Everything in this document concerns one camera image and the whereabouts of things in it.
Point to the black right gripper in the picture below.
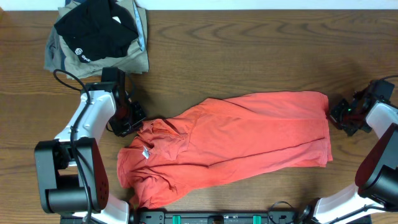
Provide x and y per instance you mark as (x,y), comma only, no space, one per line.
(342,114)

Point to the khaki folded garment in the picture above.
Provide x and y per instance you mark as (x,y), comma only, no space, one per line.
(135,61)

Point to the black folded garment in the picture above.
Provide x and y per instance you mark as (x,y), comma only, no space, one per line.
(97,29)

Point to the light blue folded garment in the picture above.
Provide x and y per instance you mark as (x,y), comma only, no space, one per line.
(139,27)

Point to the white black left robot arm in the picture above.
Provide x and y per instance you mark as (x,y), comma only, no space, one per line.
(70,171)

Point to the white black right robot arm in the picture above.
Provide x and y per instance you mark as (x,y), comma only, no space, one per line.
(375,187)

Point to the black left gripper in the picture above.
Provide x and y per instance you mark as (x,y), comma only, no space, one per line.
(129,118)

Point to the red soccer t-shirt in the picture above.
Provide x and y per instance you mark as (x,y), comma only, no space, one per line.
(218,142)

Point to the grey folded garment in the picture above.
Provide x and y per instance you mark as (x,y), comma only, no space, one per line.
(54,58)

